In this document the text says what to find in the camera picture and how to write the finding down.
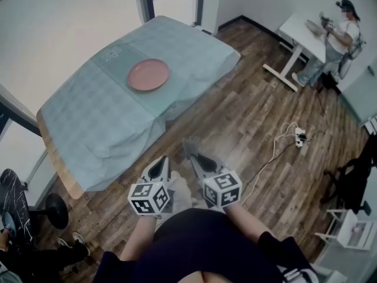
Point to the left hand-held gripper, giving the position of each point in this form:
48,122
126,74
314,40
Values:
148,199

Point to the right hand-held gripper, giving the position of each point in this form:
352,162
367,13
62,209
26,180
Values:
222,190

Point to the big pink plate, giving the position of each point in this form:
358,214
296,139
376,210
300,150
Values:
148,75

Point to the person's right forearm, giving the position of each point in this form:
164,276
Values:
247,223

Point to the person's left forearm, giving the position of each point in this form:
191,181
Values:
138,237

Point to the light green checked tablecloth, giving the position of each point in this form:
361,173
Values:
103,122

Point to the person's dark shirt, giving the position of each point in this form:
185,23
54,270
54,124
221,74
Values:
206,246

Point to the wooden table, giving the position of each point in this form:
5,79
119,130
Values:
51,155

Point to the black marble round table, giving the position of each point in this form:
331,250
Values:
14,193

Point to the black office chair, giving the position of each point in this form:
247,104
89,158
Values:
359,181

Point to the white cart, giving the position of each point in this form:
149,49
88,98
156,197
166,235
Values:
353,231

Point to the white desk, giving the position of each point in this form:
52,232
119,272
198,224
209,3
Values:
306,37

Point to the teal cabinet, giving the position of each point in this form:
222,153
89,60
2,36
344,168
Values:
359,96

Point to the grey item on desk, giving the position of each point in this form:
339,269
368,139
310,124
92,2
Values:
314,27

